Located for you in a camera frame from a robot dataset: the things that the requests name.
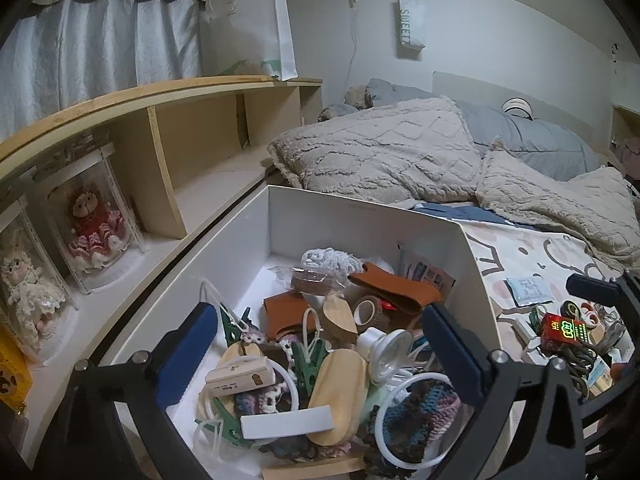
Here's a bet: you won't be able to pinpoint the blue and white sachet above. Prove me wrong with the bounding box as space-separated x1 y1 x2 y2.
504 275 552 308

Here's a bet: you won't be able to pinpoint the white charger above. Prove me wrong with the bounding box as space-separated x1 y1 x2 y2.
506 316 539 344

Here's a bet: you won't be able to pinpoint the small wooden labelled box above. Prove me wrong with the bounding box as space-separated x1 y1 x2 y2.
204 357 277 392

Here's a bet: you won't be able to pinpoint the multicolour crochet piece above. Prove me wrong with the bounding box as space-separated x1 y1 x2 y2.
379 379 462 462

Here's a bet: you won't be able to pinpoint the yellow printed box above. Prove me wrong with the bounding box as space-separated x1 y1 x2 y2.
0 324 34 412

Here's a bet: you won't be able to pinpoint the white plastic device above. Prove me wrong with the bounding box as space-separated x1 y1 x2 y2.
521 341 554 367

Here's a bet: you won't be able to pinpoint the green plastic clip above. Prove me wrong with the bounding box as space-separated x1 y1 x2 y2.
219 304 257 347
284 336 327 402
194 399 257 449

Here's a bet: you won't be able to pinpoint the brown leather strap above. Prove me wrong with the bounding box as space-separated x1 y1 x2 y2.
348 262 447 317

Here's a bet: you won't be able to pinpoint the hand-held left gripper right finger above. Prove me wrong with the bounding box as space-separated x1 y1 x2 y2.
421 301 586 480

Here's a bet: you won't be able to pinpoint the wooden oval piece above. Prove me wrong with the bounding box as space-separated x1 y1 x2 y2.
322 293 359 339
306 349 372 447

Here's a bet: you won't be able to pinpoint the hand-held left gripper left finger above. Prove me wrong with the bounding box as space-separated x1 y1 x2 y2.
52 301 219 480

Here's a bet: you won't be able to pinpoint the doll in red dress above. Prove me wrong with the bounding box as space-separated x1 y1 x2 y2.
46 149 147 297

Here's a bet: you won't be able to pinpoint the cartoon printed blanket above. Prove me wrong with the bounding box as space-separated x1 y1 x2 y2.
459 220 640 413

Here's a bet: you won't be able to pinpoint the white tote bag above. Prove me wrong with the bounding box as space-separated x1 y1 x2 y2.
201 0 299 83

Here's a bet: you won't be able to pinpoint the doll in white dress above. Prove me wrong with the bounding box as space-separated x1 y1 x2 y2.
0 199 77 363

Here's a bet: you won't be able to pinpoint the beige tufted blanket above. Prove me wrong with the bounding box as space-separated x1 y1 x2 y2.
268 97 484 207
474 136 640 275

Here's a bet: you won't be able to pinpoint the blue sachet packet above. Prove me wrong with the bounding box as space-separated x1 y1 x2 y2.
586 359 614 392

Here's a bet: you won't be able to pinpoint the grey duvet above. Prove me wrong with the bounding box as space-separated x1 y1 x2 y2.
320 78 602 182

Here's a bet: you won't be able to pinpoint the brown coiled cord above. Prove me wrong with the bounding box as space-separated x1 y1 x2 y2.
559 346 607 402

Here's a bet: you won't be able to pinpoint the small brown leather piece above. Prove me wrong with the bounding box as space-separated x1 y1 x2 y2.
263 289 317 342

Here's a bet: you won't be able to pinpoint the white hanging cable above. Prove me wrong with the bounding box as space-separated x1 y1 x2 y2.
347 0 363 88

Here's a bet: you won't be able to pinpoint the clear pack of brown cloth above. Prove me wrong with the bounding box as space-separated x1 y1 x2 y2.
271 266 352 297

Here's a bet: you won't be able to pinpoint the white shoe box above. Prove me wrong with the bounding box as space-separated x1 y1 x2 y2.
97 185 517 480

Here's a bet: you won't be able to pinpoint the grey claw clip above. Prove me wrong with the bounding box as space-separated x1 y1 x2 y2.
596 324 627 357

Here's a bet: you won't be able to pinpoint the round clear plastic cup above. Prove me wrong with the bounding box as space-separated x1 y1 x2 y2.
355 328 414 387

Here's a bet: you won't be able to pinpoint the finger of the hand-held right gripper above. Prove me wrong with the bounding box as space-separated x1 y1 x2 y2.
566 273 624 307

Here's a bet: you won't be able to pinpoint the red cigarette box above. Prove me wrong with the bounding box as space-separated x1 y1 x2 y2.
541 312 594 357

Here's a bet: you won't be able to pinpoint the closet alcove shelf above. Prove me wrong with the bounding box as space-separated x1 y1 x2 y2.
610 103 640 182

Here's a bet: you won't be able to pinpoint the hanging white paper bag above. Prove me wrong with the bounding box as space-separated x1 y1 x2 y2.
397 0 427 62

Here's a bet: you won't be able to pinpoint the white plastic ring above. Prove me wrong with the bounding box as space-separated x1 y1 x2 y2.
373 371 454 469

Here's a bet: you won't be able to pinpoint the long white cardboard box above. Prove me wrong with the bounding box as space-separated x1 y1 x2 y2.
239 406 335 442

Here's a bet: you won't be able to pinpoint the white round hat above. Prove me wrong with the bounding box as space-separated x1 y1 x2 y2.
501 98 537 121

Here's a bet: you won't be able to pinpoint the white crochet ball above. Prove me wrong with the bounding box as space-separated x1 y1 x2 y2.
301 247 362 274

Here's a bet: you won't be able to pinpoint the grey curtain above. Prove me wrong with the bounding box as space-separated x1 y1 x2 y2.
0 0 202 142

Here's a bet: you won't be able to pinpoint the orange handled scissors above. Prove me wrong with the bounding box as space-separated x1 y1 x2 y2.
581 302 609 329

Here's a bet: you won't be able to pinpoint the wooden shelf unit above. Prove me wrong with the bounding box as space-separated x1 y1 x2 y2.
0 75 324 463

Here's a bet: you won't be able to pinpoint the beige plush toy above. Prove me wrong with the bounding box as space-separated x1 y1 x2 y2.
344 85 377 112

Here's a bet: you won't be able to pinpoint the grey bed headboard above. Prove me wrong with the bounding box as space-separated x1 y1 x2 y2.
432 70 614 137

